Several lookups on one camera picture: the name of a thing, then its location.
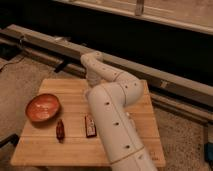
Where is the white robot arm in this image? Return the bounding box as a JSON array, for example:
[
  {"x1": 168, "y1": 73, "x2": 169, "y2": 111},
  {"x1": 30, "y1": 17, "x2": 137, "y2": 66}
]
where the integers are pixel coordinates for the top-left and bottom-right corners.
[{"x1": 80, "y1": 51, "x2": 157, "y2": 171}]

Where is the orange ceramic bowl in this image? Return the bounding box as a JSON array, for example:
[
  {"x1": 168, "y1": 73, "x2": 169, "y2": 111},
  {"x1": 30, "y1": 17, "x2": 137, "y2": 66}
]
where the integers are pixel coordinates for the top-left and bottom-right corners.
[{"x1": 25, "y1": 94, "x2": 60, "y2": 122}]

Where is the dark red rectangular box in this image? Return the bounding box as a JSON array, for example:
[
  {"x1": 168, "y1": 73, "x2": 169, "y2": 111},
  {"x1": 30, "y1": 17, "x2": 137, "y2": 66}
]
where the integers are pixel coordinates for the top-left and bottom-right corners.
[{"x1": 85, "y1": 115, "x2": 97, "y2": 138}]

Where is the small brown figurine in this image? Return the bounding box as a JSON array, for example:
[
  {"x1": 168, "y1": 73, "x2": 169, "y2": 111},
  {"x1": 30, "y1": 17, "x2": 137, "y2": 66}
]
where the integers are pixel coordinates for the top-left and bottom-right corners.
[{"x1": 56, "y1": 120, "x2": 65, "y2": 143}]

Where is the wooden table board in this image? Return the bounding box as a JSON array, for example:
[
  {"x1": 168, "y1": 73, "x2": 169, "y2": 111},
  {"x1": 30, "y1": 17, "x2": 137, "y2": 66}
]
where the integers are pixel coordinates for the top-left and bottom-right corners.
[{"x1": 11, "y1": 79, "x2": 166, "y2": 167}]

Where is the black table leg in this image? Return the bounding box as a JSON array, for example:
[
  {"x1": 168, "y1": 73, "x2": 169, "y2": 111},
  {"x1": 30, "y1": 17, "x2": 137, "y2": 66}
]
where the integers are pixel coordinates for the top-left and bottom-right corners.
[{"x1": 0, "y1": 134, "x2": 19, "y2": 148}]

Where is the blue object at edge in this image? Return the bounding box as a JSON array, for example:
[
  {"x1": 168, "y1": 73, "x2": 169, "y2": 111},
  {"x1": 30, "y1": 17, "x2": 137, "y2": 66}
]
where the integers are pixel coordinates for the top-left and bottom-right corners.
[{"x1": 204, "y1": 142, "x2": 213, "y2": 162}]

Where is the black cable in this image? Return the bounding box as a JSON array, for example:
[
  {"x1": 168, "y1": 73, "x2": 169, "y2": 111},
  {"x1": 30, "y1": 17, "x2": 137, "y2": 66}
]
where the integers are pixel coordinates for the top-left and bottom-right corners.
[{"x1": 0, "y1": 53, "x2": 28, "y2": 73}]

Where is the long metal rail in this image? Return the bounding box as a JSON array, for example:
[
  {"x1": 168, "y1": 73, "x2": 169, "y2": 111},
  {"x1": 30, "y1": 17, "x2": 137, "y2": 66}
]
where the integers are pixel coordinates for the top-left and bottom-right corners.
[{"x1": 0, "y1": 25, "x2": 213, "y2": 122}]

